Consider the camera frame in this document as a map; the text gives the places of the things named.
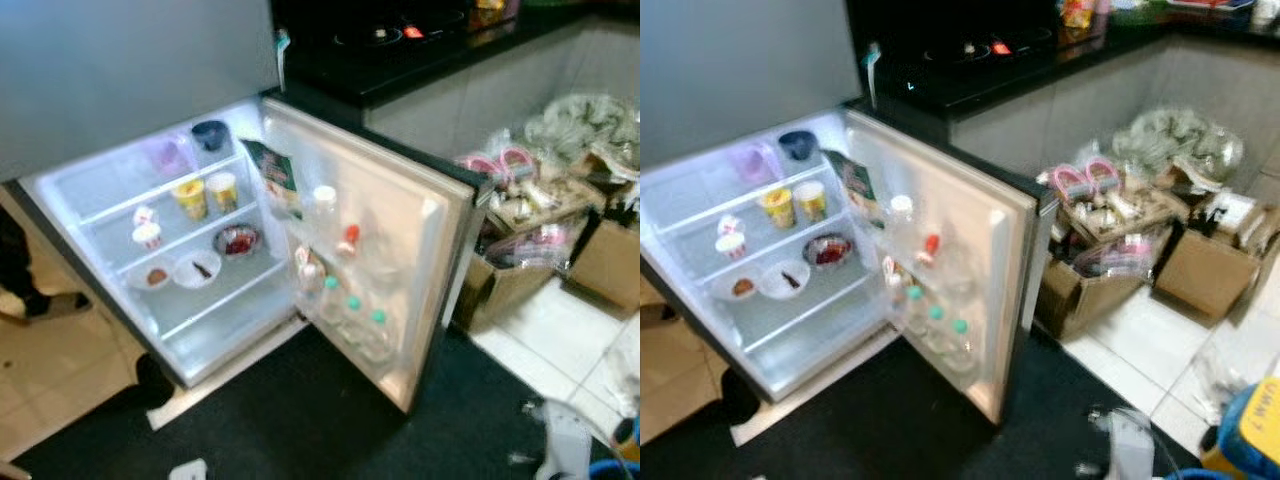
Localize grey fridge door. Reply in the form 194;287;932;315
845;105;1059;426
260;95;493;416

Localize clear fridge shelf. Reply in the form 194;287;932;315
645;150;836;236
712;260;883;351
125;250;296;341
45;140;251;226
672;205;856;286
85;195;269;276

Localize grey two-door fridge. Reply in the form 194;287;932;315
640;0;1059;426
0;0;493;416

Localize plain cardboard box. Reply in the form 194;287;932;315
1153;228;1263;321
563;210;641;313

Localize white plate with brown food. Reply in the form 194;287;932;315
124;259;175;292
711;269;762;302

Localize crumpled grey plastic bag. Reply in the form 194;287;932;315
1110;105;1246;186
523;92;641;173

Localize pink clear container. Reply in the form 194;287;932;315
143;134;193;182
728;142;778;188

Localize yellow instant noodle cup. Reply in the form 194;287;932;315
171;177;210;222
758;186;798;232

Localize clear plastic bag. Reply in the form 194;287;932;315
1185;335;1263;426
598;335;641;421

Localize pink rimmed packet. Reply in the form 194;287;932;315
458;150;503;189
1083;155;1123;199
497;143;538;188
1045;163;1089;204

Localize white plate with dark food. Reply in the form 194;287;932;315
172;249;224;291
757;259;812;302

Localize cardboard box full of clutter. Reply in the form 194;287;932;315
1033;180;1191;341
453;170;606;334

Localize black slipper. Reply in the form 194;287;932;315
133;353;177;413
714;367;762;428

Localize bowl of red food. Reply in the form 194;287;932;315
212;223;264;262
802;232;856;271

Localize grey freezer door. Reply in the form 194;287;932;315
0;0;282;186
640;0;863;196

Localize blue drum with yellow label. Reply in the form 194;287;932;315
1198;375;1280;480
610;412;641;471

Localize green snack packet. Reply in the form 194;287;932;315
822;148;883;229
239;139;302;220

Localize small bottle with orange label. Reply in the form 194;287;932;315
293;244;328;299
878;253;909;306

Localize white cap clear bottle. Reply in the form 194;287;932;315
886;193;919;246
308;184;341;236

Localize green cap clear bottle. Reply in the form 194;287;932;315
315;276;348;336
920;303;953;359
360;309;395;366
942;318;977;376
338;294;371;351
898;285;929;341

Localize colourful snack packs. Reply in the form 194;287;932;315
1057;0;1098;31
470;0;521;28

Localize black induction hob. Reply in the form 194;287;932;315
330;8;471;53
915;20;1056;63

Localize black kitchen counter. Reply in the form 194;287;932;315
270;0;641;109
845;0;1280;121

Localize open box with black items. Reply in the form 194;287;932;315
1190;185;1280;263

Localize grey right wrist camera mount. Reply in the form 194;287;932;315
538;398;595;480
1103;407;1158;480

